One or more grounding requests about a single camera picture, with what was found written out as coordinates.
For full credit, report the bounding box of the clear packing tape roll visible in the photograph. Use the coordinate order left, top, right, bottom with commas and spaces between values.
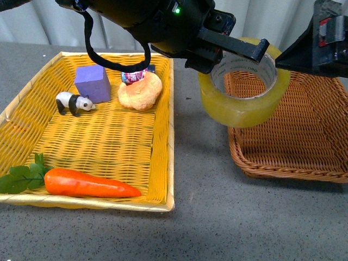
198, 45, 290, 128

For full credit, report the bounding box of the toy panda figurine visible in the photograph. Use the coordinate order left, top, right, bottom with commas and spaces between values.
55, 91, 96, 117

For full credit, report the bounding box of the yellow woven basket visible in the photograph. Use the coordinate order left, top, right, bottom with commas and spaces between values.
1, 52, 175, 212

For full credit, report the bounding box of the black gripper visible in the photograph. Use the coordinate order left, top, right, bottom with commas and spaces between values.
151, 1, 270, 74

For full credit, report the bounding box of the purple foam cube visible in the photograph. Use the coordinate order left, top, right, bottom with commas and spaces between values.
74, 65, 111, 103

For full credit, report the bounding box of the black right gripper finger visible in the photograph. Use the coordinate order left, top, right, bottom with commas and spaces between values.
275, 1, 347, 78

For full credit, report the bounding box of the brown wicker basket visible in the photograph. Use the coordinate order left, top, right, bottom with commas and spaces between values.
228, 72, 347, 183

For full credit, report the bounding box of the small pink labelled can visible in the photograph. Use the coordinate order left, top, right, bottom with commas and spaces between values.
121, 64, 156, 85

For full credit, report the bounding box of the toy orange carrot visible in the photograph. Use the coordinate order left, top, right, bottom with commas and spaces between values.
1, 153, 141, 198

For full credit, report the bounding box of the black cable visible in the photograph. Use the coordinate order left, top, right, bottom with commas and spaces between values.
82, 10, 151, 73

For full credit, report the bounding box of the toy croissant bread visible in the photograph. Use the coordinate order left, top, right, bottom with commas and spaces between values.
117, 72, 163, 111

